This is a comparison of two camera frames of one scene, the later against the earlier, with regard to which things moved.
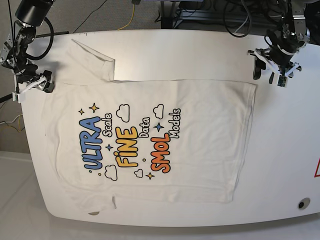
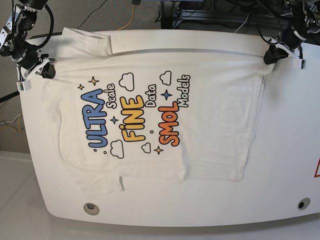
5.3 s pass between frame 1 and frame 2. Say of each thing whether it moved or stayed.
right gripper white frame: moved
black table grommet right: stayed
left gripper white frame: moved
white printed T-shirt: moved
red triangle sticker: stayed
